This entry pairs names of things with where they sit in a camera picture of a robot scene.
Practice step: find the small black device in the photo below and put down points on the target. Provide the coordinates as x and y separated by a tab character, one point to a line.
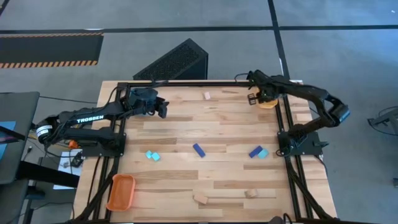
76	160

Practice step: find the small pale wooden block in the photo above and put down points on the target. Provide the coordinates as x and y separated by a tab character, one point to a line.
206	95

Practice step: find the black side desk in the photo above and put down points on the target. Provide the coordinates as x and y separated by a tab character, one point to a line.
18	105

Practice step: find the white paper sheet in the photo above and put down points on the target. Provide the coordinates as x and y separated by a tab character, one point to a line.
63	157

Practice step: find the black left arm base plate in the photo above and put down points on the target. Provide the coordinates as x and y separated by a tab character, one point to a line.
102	152

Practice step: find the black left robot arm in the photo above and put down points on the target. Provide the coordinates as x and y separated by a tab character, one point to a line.
90	119

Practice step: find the small orange object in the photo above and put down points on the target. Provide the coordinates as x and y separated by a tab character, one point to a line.
73	144

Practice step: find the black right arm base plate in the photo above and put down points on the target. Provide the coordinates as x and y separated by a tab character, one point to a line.
311	146

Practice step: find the black desk support beam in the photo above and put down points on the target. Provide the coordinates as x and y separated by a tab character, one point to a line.
46	174

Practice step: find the black aluminium table frame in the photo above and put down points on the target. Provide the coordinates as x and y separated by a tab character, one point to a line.
192	83

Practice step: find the black hazard-striped floor mat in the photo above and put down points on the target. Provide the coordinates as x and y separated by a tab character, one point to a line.
46	49

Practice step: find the grey chair base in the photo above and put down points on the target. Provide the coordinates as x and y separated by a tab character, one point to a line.
385	119

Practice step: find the light blue block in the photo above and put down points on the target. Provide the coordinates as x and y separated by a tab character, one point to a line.
155	156
263	153
149	154

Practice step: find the orange plastic bin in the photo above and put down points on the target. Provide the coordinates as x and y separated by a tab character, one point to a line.
121	193

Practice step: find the black perforated computer case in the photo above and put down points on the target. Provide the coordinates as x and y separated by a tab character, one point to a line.
174	62

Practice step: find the dark blue block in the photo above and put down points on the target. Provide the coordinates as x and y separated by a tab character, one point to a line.
255	151
199	150

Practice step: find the natural wooden block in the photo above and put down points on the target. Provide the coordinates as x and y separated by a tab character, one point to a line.
251	193
200	198

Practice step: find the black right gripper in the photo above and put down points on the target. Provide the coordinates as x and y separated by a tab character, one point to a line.
264	84

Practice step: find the yellow plastic bin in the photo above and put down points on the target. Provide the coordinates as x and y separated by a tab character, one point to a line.
269	105

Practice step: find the blue screen tablet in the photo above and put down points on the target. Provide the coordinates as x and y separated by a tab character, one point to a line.
7	125

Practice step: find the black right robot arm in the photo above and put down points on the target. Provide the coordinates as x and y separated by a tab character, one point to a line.
311	93

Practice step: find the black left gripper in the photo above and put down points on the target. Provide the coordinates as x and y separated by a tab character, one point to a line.
143	101

